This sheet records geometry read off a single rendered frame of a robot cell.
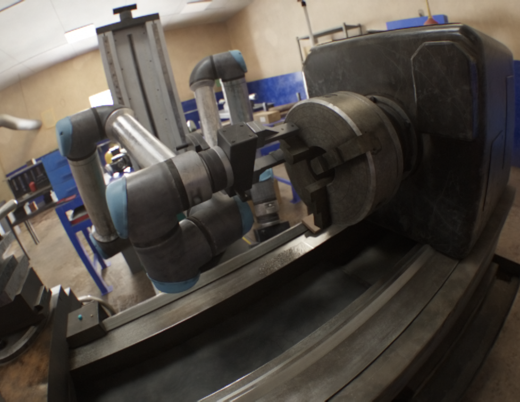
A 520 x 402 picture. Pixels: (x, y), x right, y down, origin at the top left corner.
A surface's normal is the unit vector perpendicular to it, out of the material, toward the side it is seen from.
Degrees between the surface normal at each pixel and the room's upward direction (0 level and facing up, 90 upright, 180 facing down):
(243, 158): 123
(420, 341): 0
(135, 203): 77
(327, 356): 0
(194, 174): 70
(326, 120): 90
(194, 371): 18
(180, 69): 90
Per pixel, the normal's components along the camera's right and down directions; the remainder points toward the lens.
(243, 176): 0.54, 0.70
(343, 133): -0.84, 0.38
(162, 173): 0.18, -0.48
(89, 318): -0.21, -0.88
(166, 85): 0.51, 0.26
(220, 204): 0.11, -0.68
